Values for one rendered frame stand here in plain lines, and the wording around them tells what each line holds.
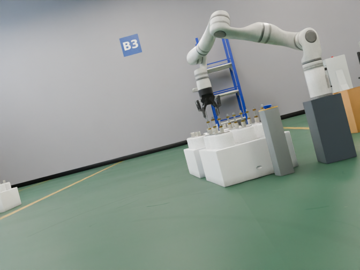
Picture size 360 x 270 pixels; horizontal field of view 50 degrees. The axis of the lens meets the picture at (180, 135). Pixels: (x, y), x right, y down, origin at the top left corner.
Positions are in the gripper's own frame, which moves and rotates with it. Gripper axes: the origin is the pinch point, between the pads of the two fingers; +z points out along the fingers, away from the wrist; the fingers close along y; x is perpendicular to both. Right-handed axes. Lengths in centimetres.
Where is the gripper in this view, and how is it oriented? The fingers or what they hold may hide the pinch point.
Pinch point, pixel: (211, 114)
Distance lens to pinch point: 207.3
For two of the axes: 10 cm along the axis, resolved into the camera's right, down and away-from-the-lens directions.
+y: 9.2, -2.4, 3.2
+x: -3.1, 0.7, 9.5
